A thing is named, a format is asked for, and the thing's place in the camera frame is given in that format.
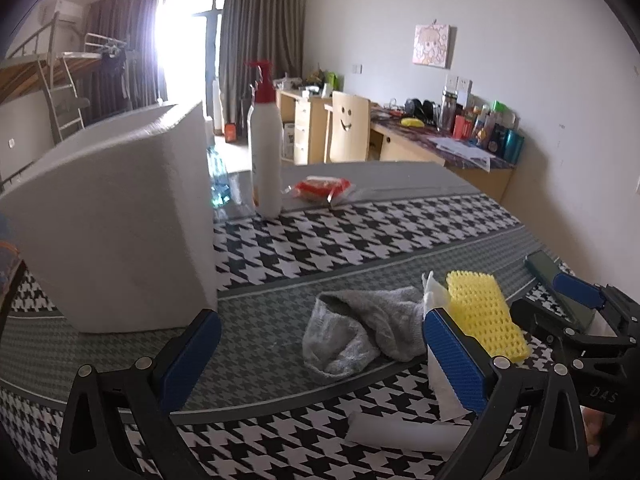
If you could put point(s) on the metal bunk bed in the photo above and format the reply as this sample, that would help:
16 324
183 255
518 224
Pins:
85 62
15 77

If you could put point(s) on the printed paper sheets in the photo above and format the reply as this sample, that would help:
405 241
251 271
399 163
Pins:
460 147

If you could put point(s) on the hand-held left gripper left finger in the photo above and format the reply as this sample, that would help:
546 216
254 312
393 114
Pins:
189 352

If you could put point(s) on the wooden smiley face chair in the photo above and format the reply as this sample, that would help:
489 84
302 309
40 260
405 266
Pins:
347 135

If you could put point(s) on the white tissue paper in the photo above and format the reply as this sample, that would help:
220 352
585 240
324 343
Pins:
434 297

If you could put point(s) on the cartoon wall picture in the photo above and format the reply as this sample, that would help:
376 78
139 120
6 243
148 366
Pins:
431 45

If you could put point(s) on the glass balcony door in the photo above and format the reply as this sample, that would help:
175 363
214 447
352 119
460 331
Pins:
190 35

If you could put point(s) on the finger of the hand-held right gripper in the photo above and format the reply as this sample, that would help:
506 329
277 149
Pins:
577 291
540 316

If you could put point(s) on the houndstooth tablecloth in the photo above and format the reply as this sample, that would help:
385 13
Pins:
375 240

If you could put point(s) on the grey sock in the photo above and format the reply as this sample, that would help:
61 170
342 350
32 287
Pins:
360 330

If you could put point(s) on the yellow foam net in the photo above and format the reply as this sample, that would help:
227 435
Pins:
482 310

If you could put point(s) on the person's right hand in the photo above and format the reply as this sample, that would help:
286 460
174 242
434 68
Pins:
594 430

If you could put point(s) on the dark hanging clothes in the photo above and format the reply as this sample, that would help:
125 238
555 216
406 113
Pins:
112 70

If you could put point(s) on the cluster of toiletry bottles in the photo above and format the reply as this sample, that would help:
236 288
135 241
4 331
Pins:
510 142

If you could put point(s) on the red snack packet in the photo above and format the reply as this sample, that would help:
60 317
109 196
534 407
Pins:
320 190

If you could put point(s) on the wooden desk with patterned top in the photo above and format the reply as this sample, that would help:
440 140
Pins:
415 150

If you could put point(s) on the black round object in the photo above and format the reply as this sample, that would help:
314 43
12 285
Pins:
425 110

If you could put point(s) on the white paper roll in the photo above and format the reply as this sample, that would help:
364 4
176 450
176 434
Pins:
400 430

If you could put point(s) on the clear blue water bottle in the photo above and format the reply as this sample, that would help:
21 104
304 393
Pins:
218 185

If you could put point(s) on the white air conditioner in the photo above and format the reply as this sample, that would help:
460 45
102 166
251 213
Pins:
62 10

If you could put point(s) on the white foam box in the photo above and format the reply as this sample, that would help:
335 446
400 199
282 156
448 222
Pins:
115 230

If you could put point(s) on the white wall socket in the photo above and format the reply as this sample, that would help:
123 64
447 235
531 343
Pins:
459 84

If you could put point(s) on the metal bunk ladder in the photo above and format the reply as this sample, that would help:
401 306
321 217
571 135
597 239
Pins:
64 88

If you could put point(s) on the white pump bottle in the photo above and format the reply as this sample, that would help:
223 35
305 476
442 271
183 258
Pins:
265 160

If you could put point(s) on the brown curtain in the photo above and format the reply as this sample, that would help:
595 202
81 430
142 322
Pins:
125 25
260 25

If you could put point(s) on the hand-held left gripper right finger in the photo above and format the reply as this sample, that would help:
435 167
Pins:
457 360

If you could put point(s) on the yellow object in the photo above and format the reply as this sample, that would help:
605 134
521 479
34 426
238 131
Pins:
411 122

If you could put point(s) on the black smartphone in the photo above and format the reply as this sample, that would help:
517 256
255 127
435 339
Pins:
542 267

